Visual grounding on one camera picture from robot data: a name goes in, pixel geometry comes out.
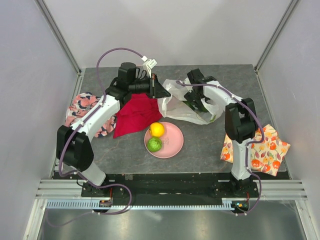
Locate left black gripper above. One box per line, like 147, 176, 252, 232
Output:
129, 73, 171, 100

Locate white plastic bag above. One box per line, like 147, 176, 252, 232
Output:
157, 79, 223, 125

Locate yellow fake lemon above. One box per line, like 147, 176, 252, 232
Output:
149, 122, 165, 138

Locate light green fake fruit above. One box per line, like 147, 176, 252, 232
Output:
146, 137, 163, 153

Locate dark green fake avocado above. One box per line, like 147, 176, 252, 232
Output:
198, 105, 209, 113

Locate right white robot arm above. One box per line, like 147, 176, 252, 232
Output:
183, 68, 261, 197

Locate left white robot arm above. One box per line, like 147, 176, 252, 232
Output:
56, 59, 171, 197

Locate red cloth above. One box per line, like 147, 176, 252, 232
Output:
113, 94, 163, 139

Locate pink plate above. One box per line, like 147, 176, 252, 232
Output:
143, 122, 184, 159

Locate pink navy floral cloth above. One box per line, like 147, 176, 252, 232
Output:
64, 92, 117, 138

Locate orange floral cloth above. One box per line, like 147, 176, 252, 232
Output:
220, 124, 291, 177

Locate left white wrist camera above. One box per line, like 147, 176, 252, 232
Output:
141, 56, 158, 77

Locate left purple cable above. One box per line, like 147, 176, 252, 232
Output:
44, 47, 151, 227

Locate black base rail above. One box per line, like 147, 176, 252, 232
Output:
74, 171, 260, 201

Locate right aluminium frame post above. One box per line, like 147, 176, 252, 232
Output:
254, 0, 300, 74

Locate aluminium frame post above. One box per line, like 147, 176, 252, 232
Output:
254, 0, 300, 74
34, 0, 82, 75

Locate white slotted cable duct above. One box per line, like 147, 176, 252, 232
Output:
46, 199, 249, 211

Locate left aluminium frame post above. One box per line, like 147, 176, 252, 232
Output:
34, 0, 82, 75

